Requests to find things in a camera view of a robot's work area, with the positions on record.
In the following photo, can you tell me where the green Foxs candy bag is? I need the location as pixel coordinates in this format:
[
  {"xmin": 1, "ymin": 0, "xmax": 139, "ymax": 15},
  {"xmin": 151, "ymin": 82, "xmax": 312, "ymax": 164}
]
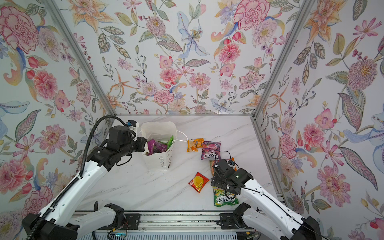
[{"xmin": 213, "ymin": 187, "xmax": 239, "ymax": 208}]

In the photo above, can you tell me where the purple snack bag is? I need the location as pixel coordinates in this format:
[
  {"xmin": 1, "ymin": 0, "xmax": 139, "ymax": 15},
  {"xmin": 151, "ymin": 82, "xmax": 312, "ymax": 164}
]
[{"xmin": 147, "ymin": 140, "xmax": 167, "ymax": 156}]

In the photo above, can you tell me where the white paper gift bag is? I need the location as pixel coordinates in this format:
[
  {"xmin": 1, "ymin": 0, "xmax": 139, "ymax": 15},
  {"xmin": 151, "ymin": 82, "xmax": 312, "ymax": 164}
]
[{"xmin": 141, "ymin": 122, "xmax": 188, "ymax": 171}]

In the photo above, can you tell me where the green Lays chips bag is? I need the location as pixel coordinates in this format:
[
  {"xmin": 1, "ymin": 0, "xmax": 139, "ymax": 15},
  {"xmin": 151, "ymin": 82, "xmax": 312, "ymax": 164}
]
[{"xmin": 167, "ymin": 135, "xmax": 174, "ymax": 150}]

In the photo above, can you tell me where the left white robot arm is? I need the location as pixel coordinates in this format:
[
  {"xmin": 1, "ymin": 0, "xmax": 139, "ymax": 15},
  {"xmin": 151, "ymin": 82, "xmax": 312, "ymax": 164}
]
[{"xmin": 22, "ymin": 121, "xmax": 147, "ymax": 240}]

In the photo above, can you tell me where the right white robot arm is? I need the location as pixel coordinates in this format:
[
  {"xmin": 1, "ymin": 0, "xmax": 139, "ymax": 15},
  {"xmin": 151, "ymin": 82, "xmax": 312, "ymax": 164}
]
[{"xmin": 211, "ymin": 159, "xmax": 325, "ymax": 240}]

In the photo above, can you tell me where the orange Foxs candy bag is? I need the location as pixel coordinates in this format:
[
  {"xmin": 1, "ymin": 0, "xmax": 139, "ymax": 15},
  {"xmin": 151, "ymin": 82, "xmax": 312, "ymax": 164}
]
[{"xmin": 210, "ymin": 158, "xmax": 238, "ymax": 176}]

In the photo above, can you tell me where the pink Foxs candy bag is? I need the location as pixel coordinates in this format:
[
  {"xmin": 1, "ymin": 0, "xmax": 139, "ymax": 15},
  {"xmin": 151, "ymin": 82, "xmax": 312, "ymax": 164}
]
[{"xmin": 201, "ymin": 141, "xmax": 221, "ymax": 160}]

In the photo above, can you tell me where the small red snack packet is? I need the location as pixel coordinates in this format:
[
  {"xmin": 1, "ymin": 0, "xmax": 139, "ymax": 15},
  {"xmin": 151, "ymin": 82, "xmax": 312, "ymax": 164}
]
[{"xmin": 189, "ymin": 172, "xmax": 210, "ymax": 193}]

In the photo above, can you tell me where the small orange snack packet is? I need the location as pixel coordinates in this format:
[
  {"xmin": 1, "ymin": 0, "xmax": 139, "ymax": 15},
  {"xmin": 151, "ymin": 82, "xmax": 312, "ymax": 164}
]
[{"xmin": 196, "ymin": 138, "xmax": 205, "ymax": 144}]

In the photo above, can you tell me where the small orange candy packet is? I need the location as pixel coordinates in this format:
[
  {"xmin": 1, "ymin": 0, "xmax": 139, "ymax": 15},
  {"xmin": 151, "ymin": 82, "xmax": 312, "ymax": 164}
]
[{"xmin": 187, "ymin": 140, "xmax": 198, "ymax": 153}]

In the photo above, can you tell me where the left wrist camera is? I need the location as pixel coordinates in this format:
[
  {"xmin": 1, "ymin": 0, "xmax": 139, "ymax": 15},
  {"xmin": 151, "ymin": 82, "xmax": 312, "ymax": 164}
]
[{"xmin": 126, "ymin": 120, "xmax": 140, "ymax": 141}]

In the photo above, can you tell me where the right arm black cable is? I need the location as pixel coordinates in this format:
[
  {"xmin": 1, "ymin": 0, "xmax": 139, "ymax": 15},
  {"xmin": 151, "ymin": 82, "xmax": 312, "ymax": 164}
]
[{"xmin": 213, "ymin": 149, "xmax": 331, "ymax": 240}]

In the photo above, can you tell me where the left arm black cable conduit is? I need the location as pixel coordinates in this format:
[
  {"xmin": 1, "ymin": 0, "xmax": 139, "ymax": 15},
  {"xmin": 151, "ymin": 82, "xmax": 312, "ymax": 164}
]
[{"xmin": 25, "ymin": 115, "xmax": 128, "ymax": 240}]

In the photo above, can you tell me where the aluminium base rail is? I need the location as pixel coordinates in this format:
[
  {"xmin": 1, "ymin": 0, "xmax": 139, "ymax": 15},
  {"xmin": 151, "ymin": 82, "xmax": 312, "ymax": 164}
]
[{"xmin": 64, "ymin": 209, "xmax": 307, "ymax": 235}]

